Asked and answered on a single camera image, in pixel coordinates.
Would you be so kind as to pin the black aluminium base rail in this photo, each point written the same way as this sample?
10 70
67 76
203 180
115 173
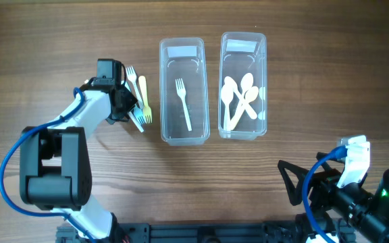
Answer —
269 231

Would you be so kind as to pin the yellow plastic spoon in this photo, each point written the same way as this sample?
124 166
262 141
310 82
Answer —
250 95

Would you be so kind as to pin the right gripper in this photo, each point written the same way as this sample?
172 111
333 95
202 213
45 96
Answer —
316 188

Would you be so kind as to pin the white spoon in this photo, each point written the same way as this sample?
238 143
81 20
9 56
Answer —
232 83
226 96

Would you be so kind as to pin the right clear plastic container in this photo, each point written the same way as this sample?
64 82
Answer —
242 53

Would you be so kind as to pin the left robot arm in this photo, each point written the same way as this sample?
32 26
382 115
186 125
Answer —
55 173

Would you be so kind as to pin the left clear plastic container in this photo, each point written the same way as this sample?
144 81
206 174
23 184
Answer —
183 58

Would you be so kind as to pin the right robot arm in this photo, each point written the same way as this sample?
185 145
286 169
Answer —
372 223

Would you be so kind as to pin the clear plastic container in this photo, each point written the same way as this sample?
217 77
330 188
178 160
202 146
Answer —
183 58
242 53

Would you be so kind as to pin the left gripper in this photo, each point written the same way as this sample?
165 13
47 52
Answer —
123 102

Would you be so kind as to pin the white spoon angled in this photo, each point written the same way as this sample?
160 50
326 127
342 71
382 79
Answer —
245 84

